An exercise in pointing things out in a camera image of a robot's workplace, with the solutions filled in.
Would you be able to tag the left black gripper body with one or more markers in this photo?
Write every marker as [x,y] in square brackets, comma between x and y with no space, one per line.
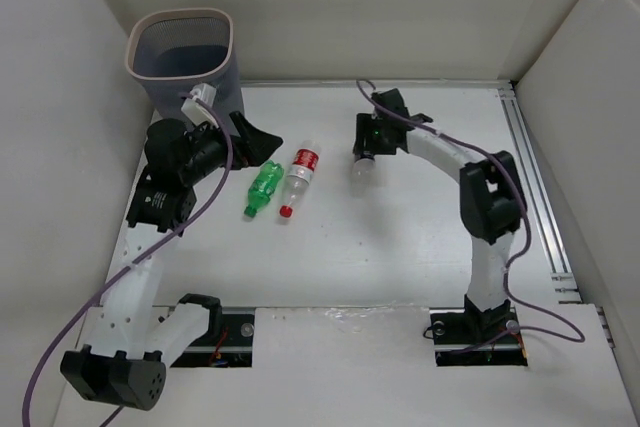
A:
[210,153]

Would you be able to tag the black cap Pepsi bottle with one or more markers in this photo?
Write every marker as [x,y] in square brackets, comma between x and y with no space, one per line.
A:
[362,174]

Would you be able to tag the green plastic bottle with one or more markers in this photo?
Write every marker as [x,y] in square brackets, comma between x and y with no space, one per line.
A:
[263,188]

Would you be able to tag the red label clear bottle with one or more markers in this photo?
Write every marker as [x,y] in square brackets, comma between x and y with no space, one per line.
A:
[298,177]

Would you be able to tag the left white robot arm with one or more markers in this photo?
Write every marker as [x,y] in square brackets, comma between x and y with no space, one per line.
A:
[124,361]

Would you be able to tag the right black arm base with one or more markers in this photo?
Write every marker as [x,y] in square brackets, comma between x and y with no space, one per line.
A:
[458,343]

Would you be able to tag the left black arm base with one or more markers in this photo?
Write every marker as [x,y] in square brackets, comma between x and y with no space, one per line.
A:
[233,348]

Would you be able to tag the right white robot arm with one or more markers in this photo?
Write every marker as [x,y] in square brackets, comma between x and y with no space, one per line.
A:
[491,201]

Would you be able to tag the grey mesh waste bin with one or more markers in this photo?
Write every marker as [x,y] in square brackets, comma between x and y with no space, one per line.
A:
[169,52]

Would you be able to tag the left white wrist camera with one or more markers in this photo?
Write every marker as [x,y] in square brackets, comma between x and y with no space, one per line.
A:
[197,105]

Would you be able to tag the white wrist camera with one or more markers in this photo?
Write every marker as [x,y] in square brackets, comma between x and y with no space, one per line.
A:
[197,105]
[390,103]

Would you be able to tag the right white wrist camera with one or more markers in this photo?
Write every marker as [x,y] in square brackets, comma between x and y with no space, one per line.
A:
[390,103]

